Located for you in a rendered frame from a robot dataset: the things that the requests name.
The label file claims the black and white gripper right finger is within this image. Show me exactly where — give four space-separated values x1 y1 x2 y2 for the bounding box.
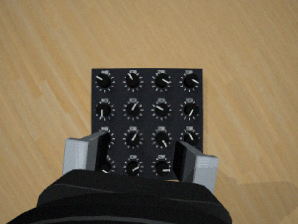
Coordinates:
172 141 219 194

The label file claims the black knob box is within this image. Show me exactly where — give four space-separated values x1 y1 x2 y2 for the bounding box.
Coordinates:
91 68 203 180

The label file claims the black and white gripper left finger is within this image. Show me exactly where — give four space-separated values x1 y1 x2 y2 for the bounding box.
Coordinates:
62 131 110 176

